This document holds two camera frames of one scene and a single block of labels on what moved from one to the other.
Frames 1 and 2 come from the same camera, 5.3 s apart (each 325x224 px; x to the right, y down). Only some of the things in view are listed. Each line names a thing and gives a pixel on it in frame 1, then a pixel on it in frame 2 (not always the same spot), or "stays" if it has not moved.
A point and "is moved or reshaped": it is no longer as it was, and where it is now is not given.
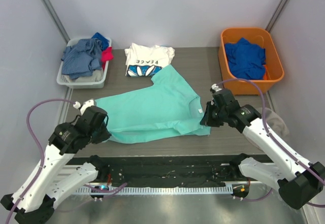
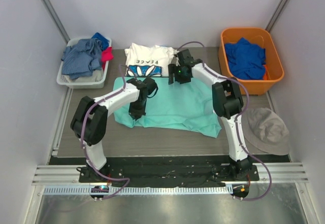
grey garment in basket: x=97 y=75 stays
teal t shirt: x=169 y=108 is moved or reshaped
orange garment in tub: x=267 y=75 stays
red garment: x=106 y=55 stays
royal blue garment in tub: x=246 y=61 stays
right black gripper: x=210 y=115 to x=177 y=75
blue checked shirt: x=83 y=58 stays
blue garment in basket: x=104 y=41 stays
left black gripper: x=102 y=134 to x=136 y=107
